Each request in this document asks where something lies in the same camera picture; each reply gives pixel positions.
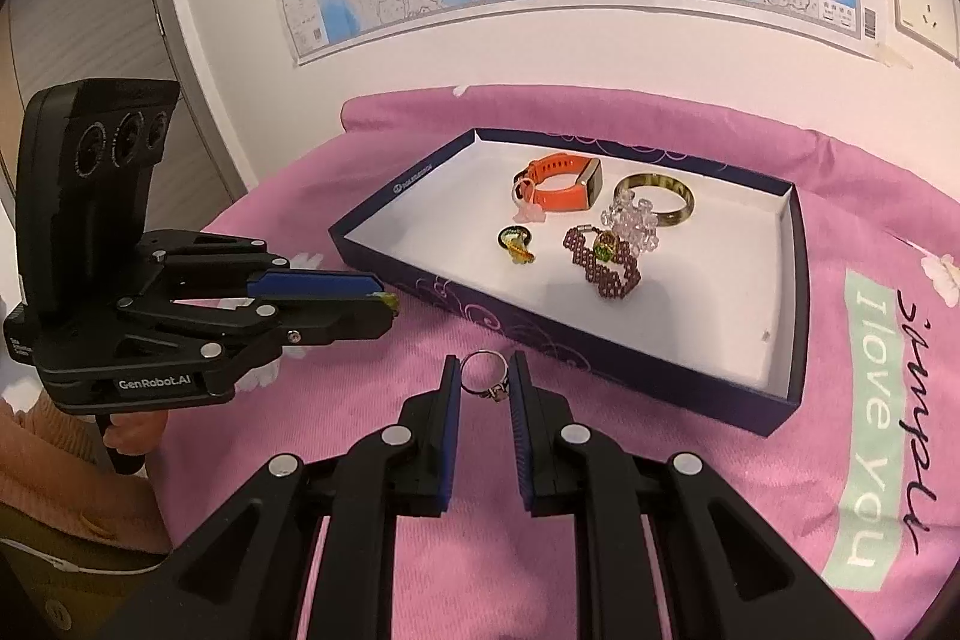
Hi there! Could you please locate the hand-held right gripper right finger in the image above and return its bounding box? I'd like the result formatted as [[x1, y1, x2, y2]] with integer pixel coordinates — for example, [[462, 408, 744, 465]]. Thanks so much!
[[508, 351, 878, 640]]

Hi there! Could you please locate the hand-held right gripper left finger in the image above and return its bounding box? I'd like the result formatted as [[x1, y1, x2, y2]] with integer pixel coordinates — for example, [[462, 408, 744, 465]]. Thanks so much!
[[97, 353, 460, 640]]

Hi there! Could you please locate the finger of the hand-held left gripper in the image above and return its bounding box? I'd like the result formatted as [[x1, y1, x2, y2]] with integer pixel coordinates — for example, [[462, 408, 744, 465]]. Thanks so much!
[[139, 230, 385, 305], [116, 293, 398, 395]]

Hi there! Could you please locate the silver ring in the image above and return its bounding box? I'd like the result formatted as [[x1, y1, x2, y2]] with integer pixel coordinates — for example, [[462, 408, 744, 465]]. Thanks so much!
[[459, 351, 513, 401]]

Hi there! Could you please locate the maroon beaded bracelet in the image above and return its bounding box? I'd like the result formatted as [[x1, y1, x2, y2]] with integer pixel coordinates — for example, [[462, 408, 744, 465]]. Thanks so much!
[[562, 225, 642, 301]]

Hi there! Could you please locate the green and yellow ring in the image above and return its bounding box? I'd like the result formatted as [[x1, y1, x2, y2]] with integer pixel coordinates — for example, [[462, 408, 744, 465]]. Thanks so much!
[[499, 224, 537, 266]]

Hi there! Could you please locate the small pink bead ornament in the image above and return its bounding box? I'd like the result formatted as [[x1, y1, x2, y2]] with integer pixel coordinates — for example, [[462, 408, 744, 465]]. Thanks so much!
[[512, 175, 545, 225]]

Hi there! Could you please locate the navy box with white inside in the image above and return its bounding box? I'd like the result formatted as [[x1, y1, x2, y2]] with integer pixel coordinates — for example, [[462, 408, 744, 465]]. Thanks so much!
[[328, 126, 809, 438]]

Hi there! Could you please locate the clear crystal bead bracelet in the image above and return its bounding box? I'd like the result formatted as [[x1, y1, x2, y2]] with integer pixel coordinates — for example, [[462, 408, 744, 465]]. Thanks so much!
[[600, 194, 661, 255]]

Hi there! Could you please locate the person's left forearm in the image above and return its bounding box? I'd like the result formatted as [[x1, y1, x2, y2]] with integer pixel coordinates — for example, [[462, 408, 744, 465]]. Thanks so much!
[[0, 396, 170, 555]]

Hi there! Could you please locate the person's left hand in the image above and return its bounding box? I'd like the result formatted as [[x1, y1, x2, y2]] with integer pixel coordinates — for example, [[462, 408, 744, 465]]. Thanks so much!
[[124, 415, 170, 468]]

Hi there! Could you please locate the grey door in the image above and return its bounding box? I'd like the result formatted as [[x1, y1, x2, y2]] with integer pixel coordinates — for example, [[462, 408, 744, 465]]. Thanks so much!
[[0, 0, 248, 221]]

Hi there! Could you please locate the orange smart watch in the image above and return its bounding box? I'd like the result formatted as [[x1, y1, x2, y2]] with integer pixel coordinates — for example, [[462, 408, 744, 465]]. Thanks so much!
[[512, 155, 603, 212]]

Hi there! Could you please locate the tortoiseshell bangle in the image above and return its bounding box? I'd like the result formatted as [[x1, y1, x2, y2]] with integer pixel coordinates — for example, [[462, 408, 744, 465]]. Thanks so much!
[[613, 173, 696, 230]]

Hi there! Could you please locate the olive green clothing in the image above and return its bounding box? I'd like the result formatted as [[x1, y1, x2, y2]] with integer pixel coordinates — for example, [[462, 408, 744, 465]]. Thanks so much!
[[0, 509, 173, 640]]

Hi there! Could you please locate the pink printed blanket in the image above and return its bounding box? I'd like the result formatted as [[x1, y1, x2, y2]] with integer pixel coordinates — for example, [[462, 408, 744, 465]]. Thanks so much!
[[150, 83, 960, 640]]

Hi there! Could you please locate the white cable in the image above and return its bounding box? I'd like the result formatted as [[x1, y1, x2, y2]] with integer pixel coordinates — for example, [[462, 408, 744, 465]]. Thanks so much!
[[0, 537, 85, 575]]

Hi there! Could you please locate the white wall socket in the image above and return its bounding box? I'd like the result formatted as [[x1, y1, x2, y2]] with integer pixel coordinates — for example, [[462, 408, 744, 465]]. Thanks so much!
[[889, 0, 960, 62]]

